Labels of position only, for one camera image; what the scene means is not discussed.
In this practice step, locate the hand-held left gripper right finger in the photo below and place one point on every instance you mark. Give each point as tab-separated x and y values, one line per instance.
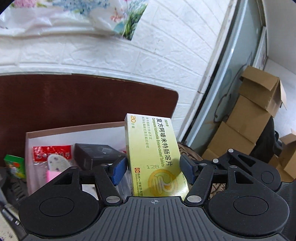
187	170

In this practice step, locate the floral plastic sheet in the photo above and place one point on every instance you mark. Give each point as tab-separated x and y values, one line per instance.
69	14

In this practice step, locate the black box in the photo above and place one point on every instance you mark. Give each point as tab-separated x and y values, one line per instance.
92	154

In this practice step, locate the black plastic rack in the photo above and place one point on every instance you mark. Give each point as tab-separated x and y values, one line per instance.
13	190

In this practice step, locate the pink cloth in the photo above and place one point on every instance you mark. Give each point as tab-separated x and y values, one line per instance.
52	176

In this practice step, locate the frosted glass door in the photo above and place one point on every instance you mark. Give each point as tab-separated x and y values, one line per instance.
231	58

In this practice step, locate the brown cardboard storage box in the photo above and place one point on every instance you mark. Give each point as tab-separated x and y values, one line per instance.
69	136

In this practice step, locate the brown cardboard carton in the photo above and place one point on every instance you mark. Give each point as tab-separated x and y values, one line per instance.
247	115
209	154
256	88
289	160
231	136

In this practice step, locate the dark cloth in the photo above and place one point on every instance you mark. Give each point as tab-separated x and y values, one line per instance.
268	139

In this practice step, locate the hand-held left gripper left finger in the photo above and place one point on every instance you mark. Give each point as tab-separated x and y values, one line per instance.
119	170

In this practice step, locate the red packet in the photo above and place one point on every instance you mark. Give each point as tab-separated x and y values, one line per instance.
44	153

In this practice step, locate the green small box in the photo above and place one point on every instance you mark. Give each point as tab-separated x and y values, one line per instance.
13	165

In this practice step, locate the floral fabric insole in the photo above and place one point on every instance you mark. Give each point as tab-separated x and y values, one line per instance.
56	162

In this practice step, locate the dark brown board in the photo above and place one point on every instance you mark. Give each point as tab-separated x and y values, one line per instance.
81	102

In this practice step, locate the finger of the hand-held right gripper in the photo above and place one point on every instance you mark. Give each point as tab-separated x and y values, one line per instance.
233	155

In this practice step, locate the yellow medicine box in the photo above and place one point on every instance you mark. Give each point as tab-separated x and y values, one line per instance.
152	157

